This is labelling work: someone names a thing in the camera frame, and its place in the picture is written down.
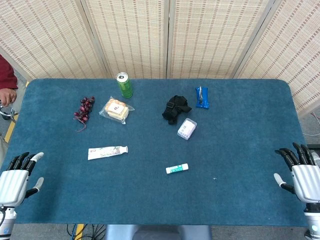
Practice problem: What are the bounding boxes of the woven bamboo screen panel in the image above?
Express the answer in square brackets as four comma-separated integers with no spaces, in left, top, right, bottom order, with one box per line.
[232,0,320,118]
[0,0,112,81]
[166,0,272,80]
[81,0,171,80]

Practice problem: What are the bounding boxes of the black floor cables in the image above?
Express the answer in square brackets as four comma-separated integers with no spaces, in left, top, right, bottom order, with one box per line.
[66,223,107,240]

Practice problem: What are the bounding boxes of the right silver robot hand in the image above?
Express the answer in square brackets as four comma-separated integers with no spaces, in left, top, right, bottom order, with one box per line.
[273,142,320,205]

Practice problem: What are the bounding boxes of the chrome metal tube frame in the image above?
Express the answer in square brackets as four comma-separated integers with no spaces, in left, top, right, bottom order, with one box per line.
[0,104,20,124]

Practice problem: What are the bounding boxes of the bread in clear bag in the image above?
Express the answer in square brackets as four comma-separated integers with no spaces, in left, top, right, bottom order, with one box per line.
[98,95,136,125]

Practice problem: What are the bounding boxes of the black strap bundle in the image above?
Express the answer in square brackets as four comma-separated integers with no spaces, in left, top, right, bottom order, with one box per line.
[161,94,193,126]

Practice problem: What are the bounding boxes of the blue snack packet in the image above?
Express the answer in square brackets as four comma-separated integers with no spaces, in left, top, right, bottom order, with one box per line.
[195,86,210,109]

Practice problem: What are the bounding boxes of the green drink can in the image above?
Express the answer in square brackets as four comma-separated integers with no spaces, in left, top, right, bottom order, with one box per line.
[116,72,134,99]

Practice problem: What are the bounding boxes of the blue felt table mat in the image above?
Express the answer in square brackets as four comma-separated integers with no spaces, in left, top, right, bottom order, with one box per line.
[0,78,319,227]

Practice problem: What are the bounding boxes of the bystander red sleeve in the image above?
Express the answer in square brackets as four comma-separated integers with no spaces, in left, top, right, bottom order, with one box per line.
[0,54,19,90]

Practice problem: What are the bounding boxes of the white green glue stick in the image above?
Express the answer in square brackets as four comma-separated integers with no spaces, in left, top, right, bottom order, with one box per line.
[165,163,189,175]

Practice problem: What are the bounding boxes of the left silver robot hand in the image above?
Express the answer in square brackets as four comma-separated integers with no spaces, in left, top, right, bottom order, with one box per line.
[0,151,45,207]

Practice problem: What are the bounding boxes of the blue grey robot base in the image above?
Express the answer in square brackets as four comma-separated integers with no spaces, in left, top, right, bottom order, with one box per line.
[104,224,213,240]

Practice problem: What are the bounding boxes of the white floor cable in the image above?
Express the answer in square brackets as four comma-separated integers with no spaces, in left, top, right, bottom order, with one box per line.
[303,112,320,137]

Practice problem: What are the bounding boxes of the purple grape bunch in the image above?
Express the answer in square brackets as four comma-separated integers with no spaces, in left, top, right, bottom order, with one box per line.
[73,96,96,133]

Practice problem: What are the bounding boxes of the white toothpaste tube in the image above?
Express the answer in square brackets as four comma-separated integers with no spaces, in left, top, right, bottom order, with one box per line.
[87,145,129,161]

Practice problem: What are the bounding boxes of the bystander bare hand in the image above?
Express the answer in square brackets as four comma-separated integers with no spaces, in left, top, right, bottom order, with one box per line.
[0,87,18,107]

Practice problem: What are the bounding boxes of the clear box purple label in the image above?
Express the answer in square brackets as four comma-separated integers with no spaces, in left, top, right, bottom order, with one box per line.
[177,117,198,141]

